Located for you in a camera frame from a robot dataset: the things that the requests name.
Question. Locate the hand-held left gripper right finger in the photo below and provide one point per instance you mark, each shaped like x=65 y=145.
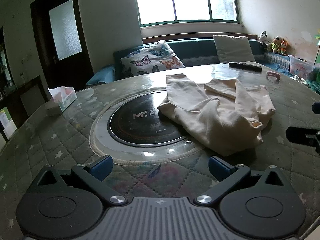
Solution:
x=217 y=168

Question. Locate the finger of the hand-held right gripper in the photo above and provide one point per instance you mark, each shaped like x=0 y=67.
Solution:
x=316 y=108
x=303 y=136

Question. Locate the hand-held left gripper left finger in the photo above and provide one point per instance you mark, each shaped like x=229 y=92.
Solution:
x=100 y=167

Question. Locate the cream long-sleeved garment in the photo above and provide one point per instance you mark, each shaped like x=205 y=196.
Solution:
x=212 y=120

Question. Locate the clear plastic storage box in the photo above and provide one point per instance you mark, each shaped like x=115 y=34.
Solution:
x=301 y=66

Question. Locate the round black induction cooktop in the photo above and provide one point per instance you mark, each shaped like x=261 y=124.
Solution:
x=135 y=126

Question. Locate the colourful pinwheel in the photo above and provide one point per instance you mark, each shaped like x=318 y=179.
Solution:
x=318 y=42

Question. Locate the tissue box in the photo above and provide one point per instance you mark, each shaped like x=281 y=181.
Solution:
x=65 y=100

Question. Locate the plush toy with yellow vest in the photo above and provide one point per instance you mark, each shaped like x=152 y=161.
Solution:
x=275 y=44

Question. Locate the black remote control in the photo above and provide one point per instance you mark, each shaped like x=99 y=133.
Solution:
x=245 y=66

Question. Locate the plain grey pillow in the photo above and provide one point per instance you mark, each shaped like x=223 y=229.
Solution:
x=232 y=47

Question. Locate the white paper sheet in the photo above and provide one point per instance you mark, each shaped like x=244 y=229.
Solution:
x=5 y=122

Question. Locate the dark wooden cabinet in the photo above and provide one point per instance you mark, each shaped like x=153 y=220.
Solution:
x=15 y=97

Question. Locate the butterfly print pillow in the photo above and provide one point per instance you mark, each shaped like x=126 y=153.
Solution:
x=152 y=57

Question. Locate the dark door with frosted glass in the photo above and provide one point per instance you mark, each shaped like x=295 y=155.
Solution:
x=42 y=55

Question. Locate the green-framed window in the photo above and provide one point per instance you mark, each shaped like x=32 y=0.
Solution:
x=187 y=0

